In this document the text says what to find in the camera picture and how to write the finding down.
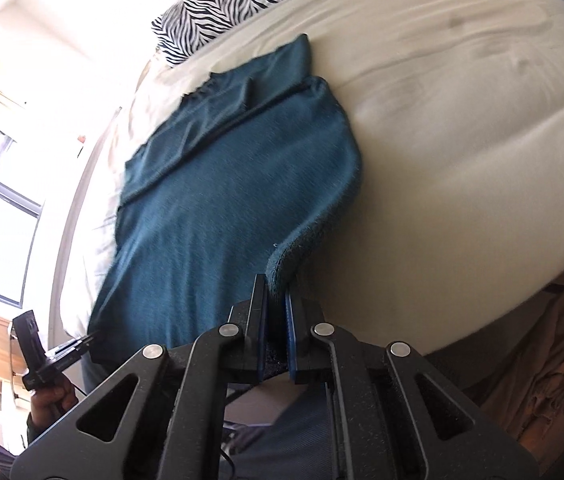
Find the dark teal knit sweater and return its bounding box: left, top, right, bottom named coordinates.
left=88, top=36, right=361, bottom=372

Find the person's left hand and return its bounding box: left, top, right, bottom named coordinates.
left=30, top=375, right=78, bottom=430

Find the brown crumpled cloth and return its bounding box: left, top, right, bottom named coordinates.
left=466, top=292, right=564, bottom=472

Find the beige bed sheet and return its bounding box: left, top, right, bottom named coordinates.
left=56, top=0, right=564, bottom=353

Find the zebra print pillow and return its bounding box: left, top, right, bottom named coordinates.
left=152, top=0, right=284, bottom=66

